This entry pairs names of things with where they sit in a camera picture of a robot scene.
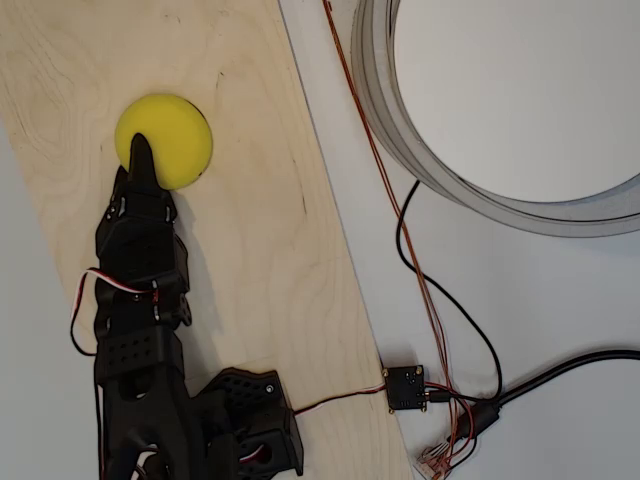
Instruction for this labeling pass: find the yellow foam ball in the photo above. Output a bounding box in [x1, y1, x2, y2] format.
[114, 93, 214, 191]

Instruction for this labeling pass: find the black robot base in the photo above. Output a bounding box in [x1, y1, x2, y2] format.
[187, 367, 306, 479]

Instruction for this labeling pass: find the light plywood board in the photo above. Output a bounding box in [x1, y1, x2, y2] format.
[0, 0, 416, 480]

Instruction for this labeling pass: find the black motor controller board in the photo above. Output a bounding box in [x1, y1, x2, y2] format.
[383, 364, 430, 414]

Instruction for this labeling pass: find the red white black servo cable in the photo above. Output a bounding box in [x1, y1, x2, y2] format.
[237, 442, 274, 469]
[69, 268, 161, 357]
[292, 382, 390, 416]

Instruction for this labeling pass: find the thin orange wire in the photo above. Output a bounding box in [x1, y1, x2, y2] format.
[324, 0, 469, 476]
[323, 0, 464, 476]

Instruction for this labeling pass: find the white round ring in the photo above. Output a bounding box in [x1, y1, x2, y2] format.
[351, 0, 640, 239]

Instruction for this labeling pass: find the thin black cable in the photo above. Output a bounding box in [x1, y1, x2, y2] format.
[397, 179, 504, 404]

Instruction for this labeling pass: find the white wire connector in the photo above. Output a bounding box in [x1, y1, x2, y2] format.
[417, 443, 454, 480]

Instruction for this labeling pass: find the thick black power cable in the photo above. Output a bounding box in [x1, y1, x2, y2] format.
[449, 349, 640, 444]

